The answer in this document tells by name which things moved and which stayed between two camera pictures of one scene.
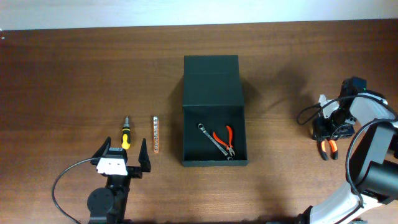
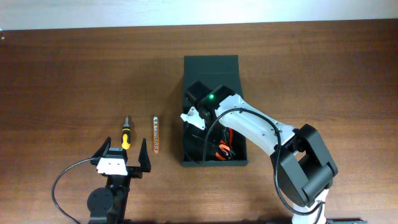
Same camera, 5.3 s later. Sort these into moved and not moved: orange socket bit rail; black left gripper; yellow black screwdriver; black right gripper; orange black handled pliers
Moved: black right gripper; orange black handled pliers
Not moved: black left gripper; yellow black screwdriver; orange socket bit rail
